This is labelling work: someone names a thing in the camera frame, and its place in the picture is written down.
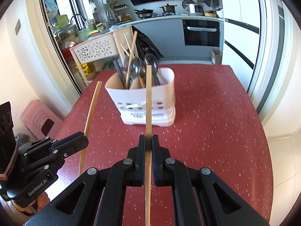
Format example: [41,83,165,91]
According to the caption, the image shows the steel spoon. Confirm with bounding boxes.
[143,54,161,86]
[129,57,142,79]

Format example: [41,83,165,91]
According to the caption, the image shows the steel rice cooker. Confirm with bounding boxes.
[186,3,204,15]

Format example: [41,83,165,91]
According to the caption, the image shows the white plastic storage cart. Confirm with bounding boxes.
[70,25,134,86]

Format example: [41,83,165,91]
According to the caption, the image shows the person's left hand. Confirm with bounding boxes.
[15,192,51,216]

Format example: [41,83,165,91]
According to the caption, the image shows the grey base cabinets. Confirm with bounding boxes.
[118,16,224,62]

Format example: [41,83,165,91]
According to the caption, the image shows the dark-handled utensil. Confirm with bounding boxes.
[113,60,126,89]

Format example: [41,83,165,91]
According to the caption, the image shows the white plastic utensil holder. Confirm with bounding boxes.
[105,67,176,126]

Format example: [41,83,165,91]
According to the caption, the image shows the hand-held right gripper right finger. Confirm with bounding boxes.
[152,134,270,226]

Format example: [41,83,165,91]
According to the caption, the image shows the steel pot with lid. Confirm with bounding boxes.
[159,3,177,14]

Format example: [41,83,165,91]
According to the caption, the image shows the black built-in oven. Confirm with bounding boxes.
[182,19,220,47]

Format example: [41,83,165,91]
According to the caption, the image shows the white spice rack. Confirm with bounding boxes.
[107,5,132,25]

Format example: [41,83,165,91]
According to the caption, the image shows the pink plastic stool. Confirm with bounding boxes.
[20,99,64,140]

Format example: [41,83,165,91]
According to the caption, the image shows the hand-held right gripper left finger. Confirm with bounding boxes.
[25,135,146,226]

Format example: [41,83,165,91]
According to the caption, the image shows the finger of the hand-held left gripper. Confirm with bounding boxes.
[20,135,89,173]
[17,133,85,157]

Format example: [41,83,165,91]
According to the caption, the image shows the gold foil bag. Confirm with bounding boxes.
[80,62,96,79]

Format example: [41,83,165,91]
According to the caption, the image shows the dark bag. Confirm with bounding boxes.
[14,133,31,147]

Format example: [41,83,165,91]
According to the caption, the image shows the white refrigerator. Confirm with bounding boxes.
[219,0,262,72]

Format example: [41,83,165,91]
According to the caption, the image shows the blue white packet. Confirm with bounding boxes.
[43,0,58,14]

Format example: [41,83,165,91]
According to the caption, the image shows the cardboard box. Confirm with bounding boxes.
[211,49,223,64]

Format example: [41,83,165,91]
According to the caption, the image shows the black plastic bag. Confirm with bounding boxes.
[132,26,164,63]

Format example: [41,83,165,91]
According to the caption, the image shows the steel basin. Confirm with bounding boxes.
[59,41,78,50]

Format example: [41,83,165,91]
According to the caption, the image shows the black wok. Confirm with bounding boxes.
[135,9,154,19]

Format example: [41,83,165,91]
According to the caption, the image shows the black kitchen faucet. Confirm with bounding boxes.
[70,14,86,29]

